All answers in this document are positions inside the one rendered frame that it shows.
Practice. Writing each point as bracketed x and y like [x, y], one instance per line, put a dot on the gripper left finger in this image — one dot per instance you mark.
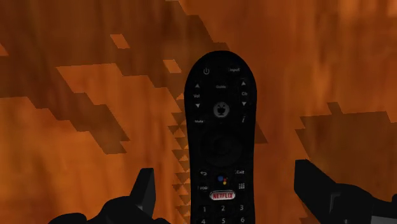
[141, 198]

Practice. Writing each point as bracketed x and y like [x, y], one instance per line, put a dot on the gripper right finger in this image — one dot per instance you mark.
[322, 189]

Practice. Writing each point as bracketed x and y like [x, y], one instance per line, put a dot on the black remote control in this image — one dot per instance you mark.
[220, 139]

